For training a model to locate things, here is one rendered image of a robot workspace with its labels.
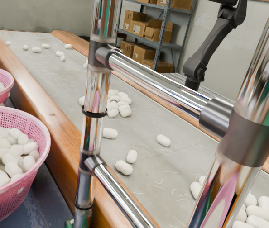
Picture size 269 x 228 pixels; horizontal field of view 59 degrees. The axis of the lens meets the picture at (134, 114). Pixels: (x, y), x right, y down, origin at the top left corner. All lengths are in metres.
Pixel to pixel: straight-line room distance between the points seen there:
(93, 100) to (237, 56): 2.65
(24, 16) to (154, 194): 4.83
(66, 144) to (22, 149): 0.08
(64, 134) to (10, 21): 4.66
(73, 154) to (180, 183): 0.19
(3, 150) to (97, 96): 0.26
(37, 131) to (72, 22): 4.88
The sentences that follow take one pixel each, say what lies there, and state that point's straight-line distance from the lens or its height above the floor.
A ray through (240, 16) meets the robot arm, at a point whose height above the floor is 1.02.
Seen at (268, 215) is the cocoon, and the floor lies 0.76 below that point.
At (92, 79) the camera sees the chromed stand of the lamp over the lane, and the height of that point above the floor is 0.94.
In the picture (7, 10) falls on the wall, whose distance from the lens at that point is 5.04.
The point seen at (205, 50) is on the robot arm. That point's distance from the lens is 1.03.
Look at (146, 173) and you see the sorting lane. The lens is 0.43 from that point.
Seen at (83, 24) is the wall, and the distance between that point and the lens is 5.40.
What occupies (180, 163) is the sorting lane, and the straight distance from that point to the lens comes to 0.48.
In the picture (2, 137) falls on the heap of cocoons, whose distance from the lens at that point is 0.51.
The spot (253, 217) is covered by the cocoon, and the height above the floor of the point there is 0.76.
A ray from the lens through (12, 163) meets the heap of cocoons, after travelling 0.43.
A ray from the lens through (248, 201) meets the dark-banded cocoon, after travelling 0.44.
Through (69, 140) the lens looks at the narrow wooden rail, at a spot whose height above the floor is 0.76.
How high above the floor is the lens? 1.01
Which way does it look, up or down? 26 degrees down
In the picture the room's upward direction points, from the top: 11 degrees clockwise
